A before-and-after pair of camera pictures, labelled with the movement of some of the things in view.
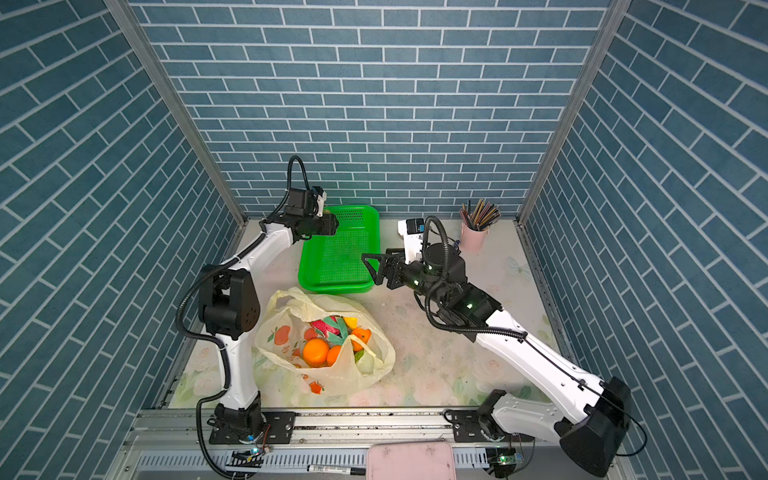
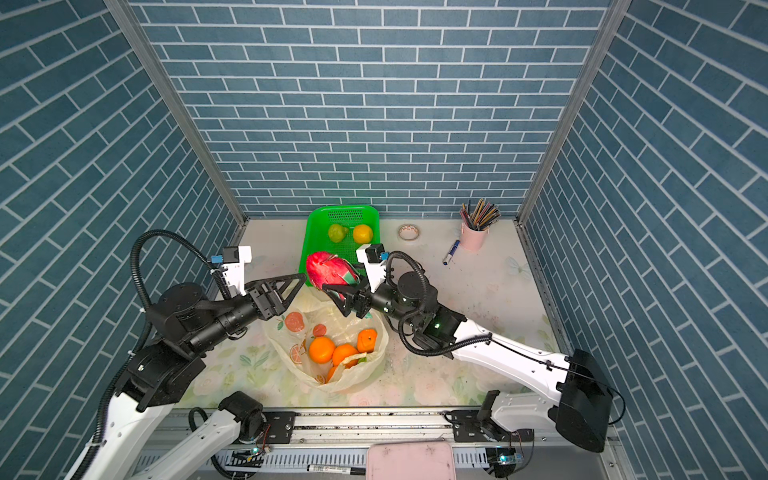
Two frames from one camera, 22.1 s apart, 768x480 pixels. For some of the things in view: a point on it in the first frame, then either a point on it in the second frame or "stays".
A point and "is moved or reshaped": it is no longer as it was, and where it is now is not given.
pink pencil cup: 471,240 stays
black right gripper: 391,259 → 355,300
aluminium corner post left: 129,20 stays
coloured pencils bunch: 479,215 stays
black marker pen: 337,469 stays
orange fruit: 363,334 → 342,352
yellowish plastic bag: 279,345 is moved or reshaped
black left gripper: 328,224 → 260,291
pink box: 432,460 stays
